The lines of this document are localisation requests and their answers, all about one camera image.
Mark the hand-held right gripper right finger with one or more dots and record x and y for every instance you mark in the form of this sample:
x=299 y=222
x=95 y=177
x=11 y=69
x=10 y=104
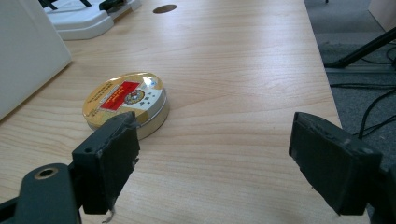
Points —
x=333 y=165

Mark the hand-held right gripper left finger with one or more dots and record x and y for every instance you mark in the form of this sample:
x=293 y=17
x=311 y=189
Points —
x=106 y=161

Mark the round gold tin red label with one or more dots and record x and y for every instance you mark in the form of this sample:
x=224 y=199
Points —
x=130 y=96

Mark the black stand leg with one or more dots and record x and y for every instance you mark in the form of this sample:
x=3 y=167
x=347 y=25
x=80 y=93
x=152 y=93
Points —
x=362 y=49

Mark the white box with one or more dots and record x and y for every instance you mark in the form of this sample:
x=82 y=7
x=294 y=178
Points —
x=25 y=53

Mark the white plastic device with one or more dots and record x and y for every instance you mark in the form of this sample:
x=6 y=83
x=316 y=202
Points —
x=84 y=20

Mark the light wooden furniture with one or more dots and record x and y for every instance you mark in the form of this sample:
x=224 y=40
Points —
x=384 y=12

